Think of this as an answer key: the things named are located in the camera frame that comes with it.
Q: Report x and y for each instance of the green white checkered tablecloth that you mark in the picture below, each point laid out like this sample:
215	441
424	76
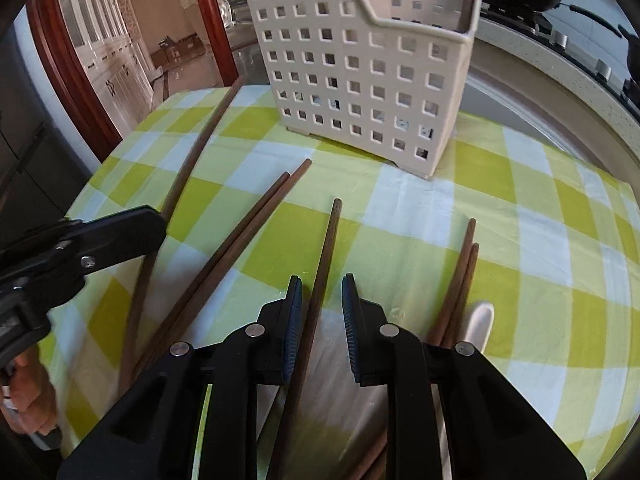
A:
559	260

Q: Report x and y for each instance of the black gas stove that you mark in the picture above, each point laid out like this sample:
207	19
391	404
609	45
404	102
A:
528	18

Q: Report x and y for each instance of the black lidded pot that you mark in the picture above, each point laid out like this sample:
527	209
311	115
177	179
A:
633	55

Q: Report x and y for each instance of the white perforated plastic basket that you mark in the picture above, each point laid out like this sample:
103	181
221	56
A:
383	76

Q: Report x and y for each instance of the person's left hand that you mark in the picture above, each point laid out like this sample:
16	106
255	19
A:
32	395

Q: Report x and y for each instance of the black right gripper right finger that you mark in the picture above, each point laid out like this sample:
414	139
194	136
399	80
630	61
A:
380	352

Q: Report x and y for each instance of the red wooden door frame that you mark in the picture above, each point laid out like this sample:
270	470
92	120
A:
183	42

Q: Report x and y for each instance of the white kitchen counter cabinets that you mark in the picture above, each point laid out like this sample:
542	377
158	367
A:
519	83

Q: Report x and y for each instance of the white tall cabinet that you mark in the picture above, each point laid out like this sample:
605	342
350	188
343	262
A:
111	59

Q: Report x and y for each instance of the white ceramic spoon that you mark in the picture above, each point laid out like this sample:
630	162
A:
478	321

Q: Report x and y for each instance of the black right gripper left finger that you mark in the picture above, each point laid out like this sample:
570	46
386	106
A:
264	352

